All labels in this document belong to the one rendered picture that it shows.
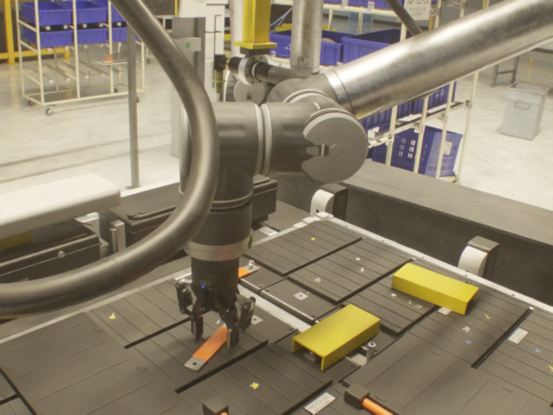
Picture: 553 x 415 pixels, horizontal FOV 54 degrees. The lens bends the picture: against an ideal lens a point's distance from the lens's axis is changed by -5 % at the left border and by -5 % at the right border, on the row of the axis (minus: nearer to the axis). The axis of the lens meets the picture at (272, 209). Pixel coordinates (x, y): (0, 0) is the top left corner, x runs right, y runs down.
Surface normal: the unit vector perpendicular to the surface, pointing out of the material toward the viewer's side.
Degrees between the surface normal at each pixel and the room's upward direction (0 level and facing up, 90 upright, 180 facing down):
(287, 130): 58
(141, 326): 0
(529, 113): 90
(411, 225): 90
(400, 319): 0
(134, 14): 76
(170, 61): 69
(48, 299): 80
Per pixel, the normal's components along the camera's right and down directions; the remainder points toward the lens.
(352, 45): -0.68, 0.32
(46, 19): 0.68, 0.43
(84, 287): 0.52, 0.18
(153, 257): 0.68, 0.03
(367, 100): 0.24, 0.53
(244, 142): 0.18, 0.18
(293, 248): 0.05, -0.92
